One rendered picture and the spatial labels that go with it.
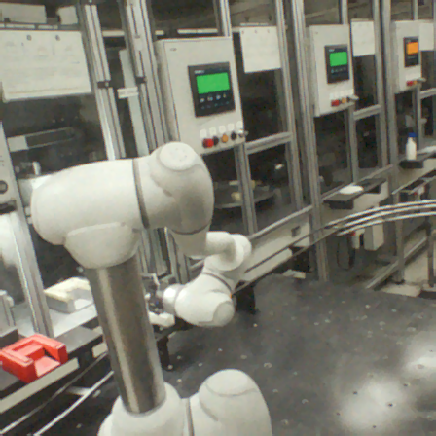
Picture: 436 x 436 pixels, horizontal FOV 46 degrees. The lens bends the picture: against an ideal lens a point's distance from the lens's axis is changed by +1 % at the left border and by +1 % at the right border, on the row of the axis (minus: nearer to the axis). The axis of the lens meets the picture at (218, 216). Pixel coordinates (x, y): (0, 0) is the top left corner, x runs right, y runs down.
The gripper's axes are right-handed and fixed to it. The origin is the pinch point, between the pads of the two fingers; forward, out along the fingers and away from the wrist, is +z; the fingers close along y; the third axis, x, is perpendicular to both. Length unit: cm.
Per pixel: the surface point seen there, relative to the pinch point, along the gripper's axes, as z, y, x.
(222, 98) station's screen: 16, 52, -76
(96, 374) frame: 34, -44, -2
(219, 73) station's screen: 16, 62, -76
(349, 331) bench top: -43, -35, -61
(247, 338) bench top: -12, -35, -40
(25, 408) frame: 34, -40, 27
